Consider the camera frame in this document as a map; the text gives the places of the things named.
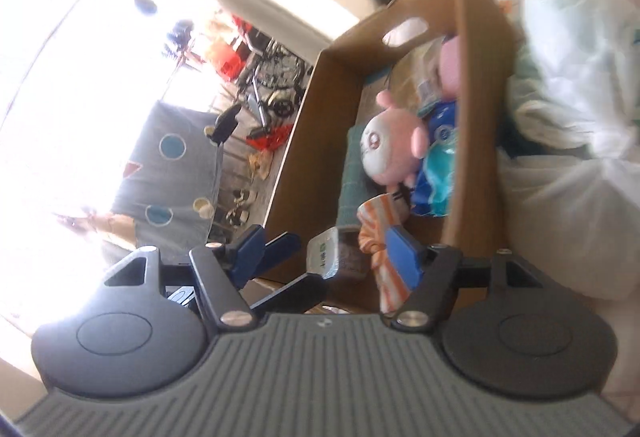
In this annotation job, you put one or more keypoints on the brown cardboard box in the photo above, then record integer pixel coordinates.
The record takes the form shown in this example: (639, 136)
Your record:
(480, 117)

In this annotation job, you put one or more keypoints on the teal towel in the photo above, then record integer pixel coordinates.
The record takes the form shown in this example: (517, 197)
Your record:
(352, 177)

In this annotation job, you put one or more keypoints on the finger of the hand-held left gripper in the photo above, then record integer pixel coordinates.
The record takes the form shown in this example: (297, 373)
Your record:
(295, 292)
(282, 249)

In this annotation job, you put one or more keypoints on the black padded rest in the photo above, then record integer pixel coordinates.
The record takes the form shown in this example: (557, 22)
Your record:
(225, 122)

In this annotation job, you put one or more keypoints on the clear cotton swab packet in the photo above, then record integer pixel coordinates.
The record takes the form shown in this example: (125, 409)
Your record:
(417, 77)

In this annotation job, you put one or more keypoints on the grey sheet with circles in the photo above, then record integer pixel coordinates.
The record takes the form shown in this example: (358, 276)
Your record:
(170, 167)

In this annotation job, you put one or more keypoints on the white shoe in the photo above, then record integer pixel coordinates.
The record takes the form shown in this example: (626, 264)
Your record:
(236, 215)
(245, 197)

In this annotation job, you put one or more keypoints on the blue knit garment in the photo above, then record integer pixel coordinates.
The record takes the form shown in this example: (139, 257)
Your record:
(180, 34)

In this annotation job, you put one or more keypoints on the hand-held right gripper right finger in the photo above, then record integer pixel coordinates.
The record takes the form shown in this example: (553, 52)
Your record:
(402, 257)

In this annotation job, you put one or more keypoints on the blue hanging cap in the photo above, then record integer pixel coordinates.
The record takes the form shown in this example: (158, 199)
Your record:
(145, 4)

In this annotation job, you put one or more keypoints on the pink mesh sponge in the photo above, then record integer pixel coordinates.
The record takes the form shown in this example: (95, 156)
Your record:
(452, 67)

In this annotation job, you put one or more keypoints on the wheelchair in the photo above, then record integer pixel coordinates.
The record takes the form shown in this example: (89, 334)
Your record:
(272, 82)

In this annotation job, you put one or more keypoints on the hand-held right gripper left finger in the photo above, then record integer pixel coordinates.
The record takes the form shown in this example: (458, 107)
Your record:
(250, 252)

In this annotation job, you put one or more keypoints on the pink plush toy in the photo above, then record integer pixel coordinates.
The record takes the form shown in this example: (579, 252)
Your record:
(390, 142)

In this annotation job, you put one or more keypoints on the blue wet wipes packet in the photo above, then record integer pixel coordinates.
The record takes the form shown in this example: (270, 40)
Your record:
(437, 157)

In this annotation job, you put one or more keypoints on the red plastic bag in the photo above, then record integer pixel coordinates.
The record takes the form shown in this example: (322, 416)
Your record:
(225, 57)
(270, 138)

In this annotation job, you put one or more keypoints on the orange striped knotted cloth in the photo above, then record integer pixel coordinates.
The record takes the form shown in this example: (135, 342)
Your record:
(380, 222)

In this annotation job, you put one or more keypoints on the white plastic bag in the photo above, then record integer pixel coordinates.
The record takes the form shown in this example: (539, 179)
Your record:
(570, 142)

